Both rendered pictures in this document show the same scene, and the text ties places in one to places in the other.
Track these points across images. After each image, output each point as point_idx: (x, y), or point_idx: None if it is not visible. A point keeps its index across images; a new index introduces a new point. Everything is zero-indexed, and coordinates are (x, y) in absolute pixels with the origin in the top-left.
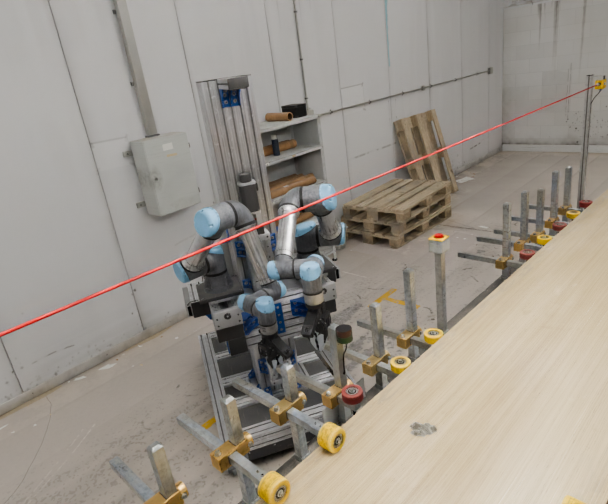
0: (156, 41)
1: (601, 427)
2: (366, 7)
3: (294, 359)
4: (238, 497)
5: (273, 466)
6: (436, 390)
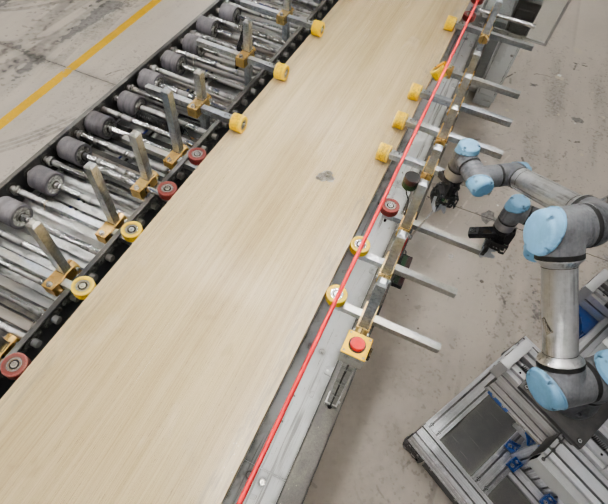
0: None
1: (201, 190)
2: None
3: (530, 443)
4: (483, 335)
5: (475, 374)
6: (321, 213)
